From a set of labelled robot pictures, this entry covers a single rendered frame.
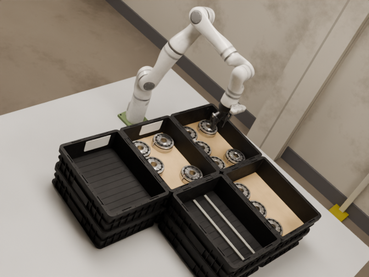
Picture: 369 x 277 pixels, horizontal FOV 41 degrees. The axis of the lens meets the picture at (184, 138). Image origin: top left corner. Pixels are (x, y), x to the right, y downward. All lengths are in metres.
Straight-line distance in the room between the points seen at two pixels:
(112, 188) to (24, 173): 0.40
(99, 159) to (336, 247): 1.24
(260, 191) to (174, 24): 2.41
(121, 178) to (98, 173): 0.10
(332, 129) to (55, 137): 2.11
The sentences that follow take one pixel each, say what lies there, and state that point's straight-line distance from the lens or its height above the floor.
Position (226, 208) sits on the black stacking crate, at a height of 0.83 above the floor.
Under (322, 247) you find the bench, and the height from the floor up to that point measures 0.70.
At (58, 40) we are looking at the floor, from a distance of 4.36.
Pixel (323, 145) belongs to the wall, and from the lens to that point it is 3.87.
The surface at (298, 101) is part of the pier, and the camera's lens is 3.71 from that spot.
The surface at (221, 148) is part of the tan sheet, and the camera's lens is 2.52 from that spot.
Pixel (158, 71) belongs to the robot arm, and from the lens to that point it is 2.37.
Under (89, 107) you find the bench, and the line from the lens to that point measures 2.66.
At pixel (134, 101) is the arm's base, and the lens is 2.53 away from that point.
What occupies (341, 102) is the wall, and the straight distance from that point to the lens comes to 3.70.
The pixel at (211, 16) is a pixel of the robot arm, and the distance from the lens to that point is 2.26.
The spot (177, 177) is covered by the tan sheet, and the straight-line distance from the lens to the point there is 2.27.
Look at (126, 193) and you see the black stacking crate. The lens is 2.12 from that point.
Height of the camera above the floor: 2.40
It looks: 39 degrees down
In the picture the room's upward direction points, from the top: 25 degrees clockwise
